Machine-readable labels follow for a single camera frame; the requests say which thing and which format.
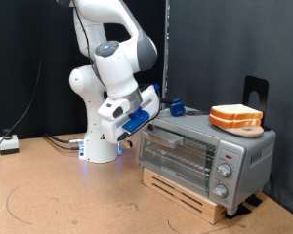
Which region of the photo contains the wooden crate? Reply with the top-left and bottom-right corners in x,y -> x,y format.
142,167 -> 228,226

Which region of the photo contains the wrist camera on blue mount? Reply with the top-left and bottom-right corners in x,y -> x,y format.
116,106 -> 151,141

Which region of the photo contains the grey backdrop curtain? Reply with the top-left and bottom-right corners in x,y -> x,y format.
167,0 -> 293,220

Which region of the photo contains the long black hanging cable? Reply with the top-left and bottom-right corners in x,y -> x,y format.
0,0 -> 53,164

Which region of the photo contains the silver toaster oven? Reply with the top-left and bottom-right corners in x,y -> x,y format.
135,106 -> 277,216

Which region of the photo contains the round wooden plate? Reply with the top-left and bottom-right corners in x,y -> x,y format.
218,125 -> 266,138

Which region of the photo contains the black metal bookend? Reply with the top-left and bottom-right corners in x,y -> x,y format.
242,75 -> 272,132

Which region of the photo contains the black base power cable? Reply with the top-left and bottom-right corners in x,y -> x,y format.
46,136 -> 82,152

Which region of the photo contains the white emergency stop box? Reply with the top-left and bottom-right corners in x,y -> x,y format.
0,128 -> 21,156

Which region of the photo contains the silver oven knob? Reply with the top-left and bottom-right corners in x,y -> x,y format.
212,183 -> 229,199
217,162 -> 233,178

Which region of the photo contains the vertical aluminium pole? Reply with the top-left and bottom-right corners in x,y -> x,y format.
160,0 -> 171,101

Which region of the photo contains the wire oven rack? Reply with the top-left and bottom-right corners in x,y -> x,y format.
143,137 -> 216,175

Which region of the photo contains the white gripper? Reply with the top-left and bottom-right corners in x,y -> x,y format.
97,83 -> 161,150

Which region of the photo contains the black cable silver connector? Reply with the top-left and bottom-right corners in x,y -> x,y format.
42,132 -> 86,145

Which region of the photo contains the black camera cable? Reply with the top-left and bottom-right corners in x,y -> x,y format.
72,0 -> 162,126

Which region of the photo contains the spatula with blue grip block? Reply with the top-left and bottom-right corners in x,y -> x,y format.
159,97 -> 209,117

